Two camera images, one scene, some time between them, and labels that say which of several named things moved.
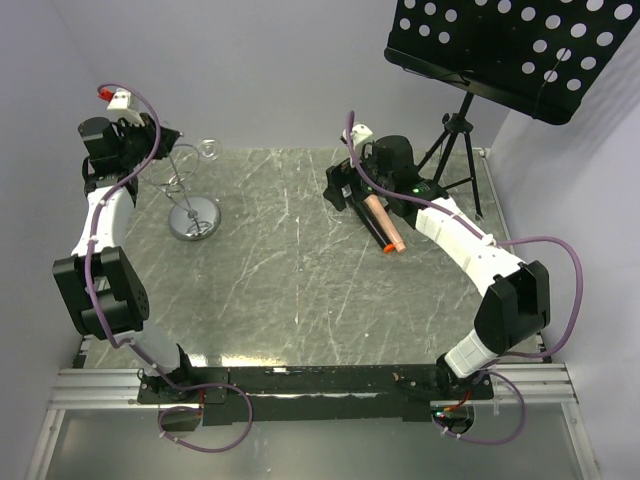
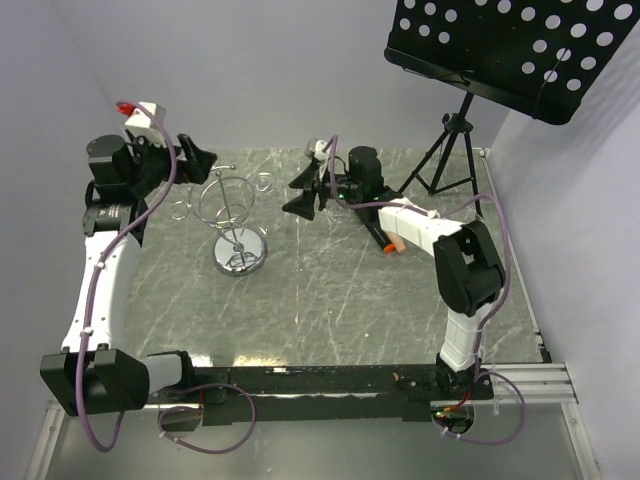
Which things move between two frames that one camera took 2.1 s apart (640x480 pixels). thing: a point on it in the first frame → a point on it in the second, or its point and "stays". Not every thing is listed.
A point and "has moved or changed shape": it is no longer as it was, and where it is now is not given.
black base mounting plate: (316, 394) stays
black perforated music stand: (543, 58) stays
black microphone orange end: (376, 227) stays
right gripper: (339, 177) → (303, 205)
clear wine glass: (209, 149) → (264, 182)
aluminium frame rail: (516, 384) stays
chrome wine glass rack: (189, 219) has moved or changed shape
